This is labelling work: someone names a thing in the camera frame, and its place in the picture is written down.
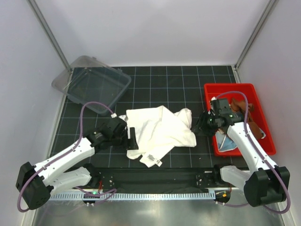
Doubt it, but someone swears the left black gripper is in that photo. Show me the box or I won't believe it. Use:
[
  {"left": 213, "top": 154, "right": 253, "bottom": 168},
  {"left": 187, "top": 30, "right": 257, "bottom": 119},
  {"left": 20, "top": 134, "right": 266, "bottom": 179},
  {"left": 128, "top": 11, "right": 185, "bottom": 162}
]
[{"left": 111, "top": 126, "right": 138, "bottom": 151}]

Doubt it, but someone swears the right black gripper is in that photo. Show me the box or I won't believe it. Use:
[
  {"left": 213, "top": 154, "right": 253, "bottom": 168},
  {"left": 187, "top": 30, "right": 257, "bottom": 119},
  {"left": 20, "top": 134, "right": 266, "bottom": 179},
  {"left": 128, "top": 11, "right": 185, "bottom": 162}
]
[{"left": 191, "top": 110, "right": 219, "bottom": 137}]

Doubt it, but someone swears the white towel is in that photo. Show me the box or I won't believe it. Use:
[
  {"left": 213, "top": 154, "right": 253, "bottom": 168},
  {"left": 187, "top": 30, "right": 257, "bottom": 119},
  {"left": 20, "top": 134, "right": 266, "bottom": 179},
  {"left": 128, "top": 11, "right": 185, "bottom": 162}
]
[{"left": 126, "top": 105, "right": 197, "bottom": 168}]

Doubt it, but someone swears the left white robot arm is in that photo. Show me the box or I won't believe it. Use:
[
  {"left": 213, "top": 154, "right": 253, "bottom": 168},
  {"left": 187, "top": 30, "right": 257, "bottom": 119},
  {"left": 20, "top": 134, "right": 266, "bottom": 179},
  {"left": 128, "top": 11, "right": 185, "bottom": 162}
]
[{"left": 16, "top": 116, "right": 138, "bottom": 212}]

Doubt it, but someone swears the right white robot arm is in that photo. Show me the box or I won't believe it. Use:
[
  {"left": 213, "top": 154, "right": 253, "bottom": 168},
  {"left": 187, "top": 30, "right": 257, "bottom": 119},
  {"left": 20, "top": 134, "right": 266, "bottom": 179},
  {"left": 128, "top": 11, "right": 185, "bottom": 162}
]
[{"left": 192, "top": 98, "right": 291, "bottom": 207}]

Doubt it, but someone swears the blue white cloth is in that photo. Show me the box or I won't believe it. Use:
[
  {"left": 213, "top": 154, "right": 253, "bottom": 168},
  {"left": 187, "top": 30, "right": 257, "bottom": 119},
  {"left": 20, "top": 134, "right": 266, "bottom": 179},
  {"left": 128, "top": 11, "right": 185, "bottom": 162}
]
[{"left": 215, "top": 133, "right": 268, "bottom": 152}]

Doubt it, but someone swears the brown towel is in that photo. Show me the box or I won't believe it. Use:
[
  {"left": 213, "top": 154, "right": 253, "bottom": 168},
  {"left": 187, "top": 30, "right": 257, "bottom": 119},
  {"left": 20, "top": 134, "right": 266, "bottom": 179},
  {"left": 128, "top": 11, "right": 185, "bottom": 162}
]
[{"left": 230, "top": 98, "right": 265, "bottom": 140}]

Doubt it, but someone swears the red plastic bin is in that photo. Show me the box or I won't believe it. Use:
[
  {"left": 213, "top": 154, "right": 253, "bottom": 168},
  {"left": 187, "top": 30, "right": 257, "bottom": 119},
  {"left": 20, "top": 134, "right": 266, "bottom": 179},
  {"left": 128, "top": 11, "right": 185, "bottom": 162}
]
[{"left": 203, "top": 82, "right": 277, "bottom": 157}]

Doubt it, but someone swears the clear plastic container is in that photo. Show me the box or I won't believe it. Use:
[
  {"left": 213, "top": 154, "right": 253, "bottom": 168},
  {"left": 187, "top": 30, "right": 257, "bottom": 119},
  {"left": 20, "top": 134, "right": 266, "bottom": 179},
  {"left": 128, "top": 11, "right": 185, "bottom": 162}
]
[{"left": 52, "top": 56, "right": 132, "bottom": 116}]

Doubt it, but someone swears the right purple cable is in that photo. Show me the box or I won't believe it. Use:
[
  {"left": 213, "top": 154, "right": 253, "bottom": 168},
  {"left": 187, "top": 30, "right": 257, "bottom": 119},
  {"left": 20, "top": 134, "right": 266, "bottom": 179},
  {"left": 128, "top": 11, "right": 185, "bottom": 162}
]
[{"left": 213, "top": 91, "right": 291, "bottom": 214}]

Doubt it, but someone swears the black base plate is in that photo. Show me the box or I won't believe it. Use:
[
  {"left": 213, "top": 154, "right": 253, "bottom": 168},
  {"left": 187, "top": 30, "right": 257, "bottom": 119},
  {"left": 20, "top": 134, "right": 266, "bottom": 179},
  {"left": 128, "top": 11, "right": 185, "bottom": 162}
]
[{"left": 56, "top": 167, "right": 240, "bottom": 190}]

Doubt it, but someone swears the slotted cable duct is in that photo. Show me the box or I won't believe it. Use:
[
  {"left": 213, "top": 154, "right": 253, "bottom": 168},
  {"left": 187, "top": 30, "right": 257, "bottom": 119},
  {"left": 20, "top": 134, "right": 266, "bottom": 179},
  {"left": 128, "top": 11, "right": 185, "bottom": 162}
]
[{"left": 49, "top": 191, "right": 215, "bottom": 201}]

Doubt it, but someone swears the right aluminium frame post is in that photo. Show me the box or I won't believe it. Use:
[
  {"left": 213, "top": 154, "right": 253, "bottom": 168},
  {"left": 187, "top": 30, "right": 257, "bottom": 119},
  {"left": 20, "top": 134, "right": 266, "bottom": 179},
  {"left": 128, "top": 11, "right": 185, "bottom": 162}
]
[{"left": 234, "top": 0, "right": 278, "bottom": 71}]

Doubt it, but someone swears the aluminium frame post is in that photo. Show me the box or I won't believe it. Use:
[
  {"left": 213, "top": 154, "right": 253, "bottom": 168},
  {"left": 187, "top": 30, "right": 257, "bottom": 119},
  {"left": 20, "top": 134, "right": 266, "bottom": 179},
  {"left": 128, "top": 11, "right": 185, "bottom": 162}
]
[
  {"left": 27, "top": 0, "right": 71, "bottom": 71},
  {"left": 234, "top": 0, "right": 278, "bottom": 71}
]

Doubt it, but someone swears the left aluminium frame post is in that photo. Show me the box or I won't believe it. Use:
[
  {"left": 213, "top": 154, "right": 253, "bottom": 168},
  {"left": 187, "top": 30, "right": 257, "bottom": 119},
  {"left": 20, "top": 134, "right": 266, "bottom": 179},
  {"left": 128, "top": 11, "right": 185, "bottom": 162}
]
[{"left": 27, "top": 0, "right": 71, "bottom": 71}]

